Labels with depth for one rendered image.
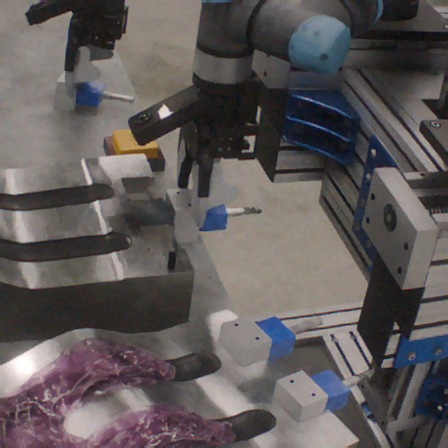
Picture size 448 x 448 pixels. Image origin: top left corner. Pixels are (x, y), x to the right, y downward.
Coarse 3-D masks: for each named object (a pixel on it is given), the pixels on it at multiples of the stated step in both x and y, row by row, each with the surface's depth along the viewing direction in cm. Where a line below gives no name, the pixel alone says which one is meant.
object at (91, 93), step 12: (60, 84) 172; (84, 84) 175; (96, 84) 175; (60, 96) 174; (84, 96) 173; (96, 96) 173; (108, 96) 174; (120, 96) 174; (132, 96) 174; (60, 108) 175; (72, 108) 175
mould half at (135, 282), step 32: (96, 160) 147; (128, 160) 148; (0, 224) 132; (32, 224) 135; (64, 224) 135; (96, 224) 136; (128, 224) 136; (160, 224) 137; (96, 256) 131; (128, 256) 131; (160, 256) 132; (0, 288) 123; (32, 288) 124; (64, 288) 126; (96, 288) 127; (128, 288) 129; (160, 288) 130; (192, 288) 132; (0, 320) 126; (32, 320) 127; (64, 320) 129; (96, 320) 130; (128, 320) 132; (160, 320) 133
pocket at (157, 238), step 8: (168, 224) 137; (144, 232) 137; (152, 232) 137; (160, 232) 138; (168, 232) 138; (144, 240) 137; (152, 240) 138; (160, 240) 138; (168, 240) 138; (152, 248) 137; (160, 248) 137; (168, 248) 138; (176, 248) 136
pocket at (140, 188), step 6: (126, 180) 145; (132, 180) 145; (138, 180) 145; (144, 180) 146; (150, 180) 145; (126, 186) 145; (132, 186) 146; (138, 186) 146; (144, 186) 146; (150, 186) 146; (126, 192) 146; (132, 192) 146; (138, 192) 146; (144, 192) 147; (150, 192) 145; (132, 198) 145; (138, 198) 146; (144, 198) 146; (150, 198) 145; (156, 198) 144
